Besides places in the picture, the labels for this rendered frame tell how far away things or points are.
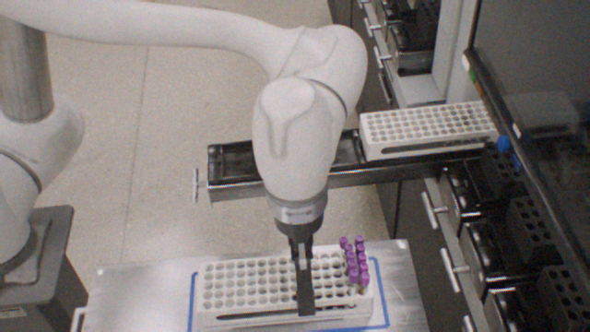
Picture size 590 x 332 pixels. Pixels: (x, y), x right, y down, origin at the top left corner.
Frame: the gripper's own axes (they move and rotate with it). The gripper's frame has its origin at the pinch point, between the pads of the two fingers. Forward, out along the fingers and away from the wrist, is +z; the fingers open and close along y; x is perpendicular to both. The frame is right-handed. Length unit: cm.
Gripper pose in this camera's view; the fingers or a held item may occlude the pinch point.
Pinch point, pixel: (303, 279)
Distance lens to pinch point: 103.3
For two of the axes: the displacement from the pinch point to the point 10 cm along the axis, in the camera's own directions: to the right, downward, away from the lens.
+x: 10.0, -0.8, 0.1
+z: 0.5, 6.9, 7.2
